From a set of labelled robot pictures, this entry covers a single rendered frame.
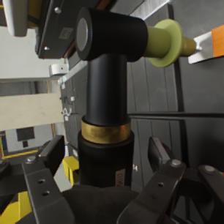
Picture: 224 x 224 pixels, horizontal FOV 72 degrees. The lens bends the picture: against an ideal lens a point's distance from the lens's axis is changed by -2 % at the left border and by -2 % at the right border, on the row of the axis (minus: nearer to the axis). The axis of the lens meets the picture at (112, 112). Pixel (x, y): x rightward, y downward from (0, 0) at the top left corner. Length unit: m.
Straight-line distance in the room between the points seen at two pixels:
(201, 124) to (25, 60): 4.40
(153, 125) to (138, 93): 0.06
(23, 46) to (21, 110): 1.56
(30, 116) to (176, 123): 4.25
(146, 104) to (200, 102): 0.08
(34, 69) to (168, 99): 4.29
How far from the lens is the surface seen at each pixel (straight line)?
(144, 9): 0.29
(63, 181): 4.60
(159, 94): 0.23
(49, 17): 0.42
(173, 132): 0.22
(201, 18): 0.21
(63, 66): 0.99
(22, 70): 4.42
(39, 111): 4.39
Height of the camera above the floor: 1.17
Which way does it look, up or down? 28 degrees down
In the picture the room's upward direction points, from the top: 98 degrees counter-clockwise
